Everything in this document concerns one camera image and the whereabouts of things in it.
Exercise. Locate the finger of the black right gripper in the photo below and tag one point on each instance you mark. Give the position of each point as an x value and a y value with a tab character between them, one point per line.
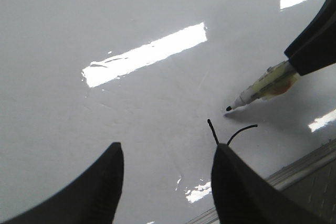
242	196

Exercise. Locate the grey aluminium whiteboard tray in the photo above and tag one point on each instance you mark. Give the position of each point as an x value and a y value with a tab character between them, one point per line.
310	181

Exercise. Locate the white glossy whiteboard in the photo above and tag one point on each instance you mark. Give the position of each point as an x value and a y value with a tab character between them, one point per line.
77	75

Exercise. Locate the white whiteboard marker with tape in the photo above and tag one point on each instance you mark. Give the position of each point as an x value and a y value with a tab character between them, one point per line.
275	81

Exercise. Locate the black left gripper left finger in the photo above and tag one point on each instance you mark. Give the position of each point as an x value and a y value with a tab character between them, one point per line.
92	197

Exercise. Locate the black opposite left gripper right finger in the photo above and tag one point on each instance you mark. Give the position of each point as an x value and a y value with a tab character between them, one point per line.
314	48

